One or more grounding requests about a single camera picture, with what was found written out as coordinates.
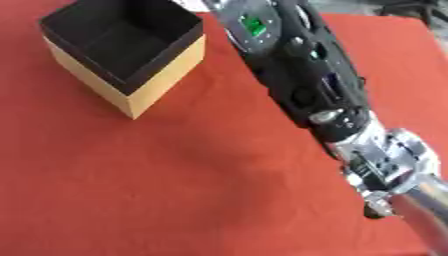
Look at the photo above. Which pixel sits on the silver and black right robot arm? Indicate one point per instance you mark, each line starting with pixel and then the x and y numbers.
pixel 315 83

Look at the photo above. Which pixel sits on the tan cardboard box black inside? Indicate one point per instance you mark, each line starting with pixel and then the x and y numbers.
pixel 157 78

